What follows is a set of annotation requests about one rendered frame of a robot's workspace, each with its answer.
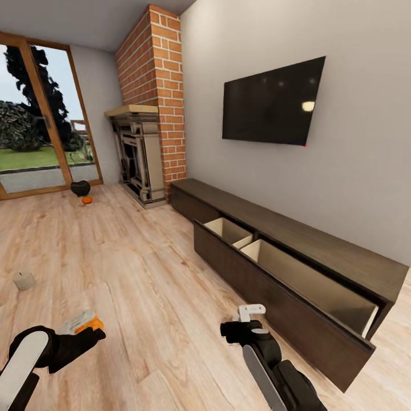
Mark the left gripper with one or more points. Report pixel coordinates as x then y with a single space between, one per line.
79 344

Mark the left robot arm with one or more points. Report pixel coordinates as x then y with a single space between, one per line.
39 347

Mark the countertop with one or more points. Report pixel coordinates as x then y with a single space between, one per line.
131 108

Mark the cauldron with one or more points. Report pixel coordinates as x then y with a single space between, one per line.
81 188

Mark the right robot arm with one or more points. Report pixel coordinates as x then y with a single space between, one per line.
283 386

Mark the pillar candle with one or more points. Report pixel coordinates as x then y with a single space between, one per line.
24 281

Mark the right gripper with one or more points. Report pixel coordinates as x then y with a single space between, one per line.
233 330

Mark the door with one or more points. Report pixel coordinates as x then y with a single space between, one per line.
45 138

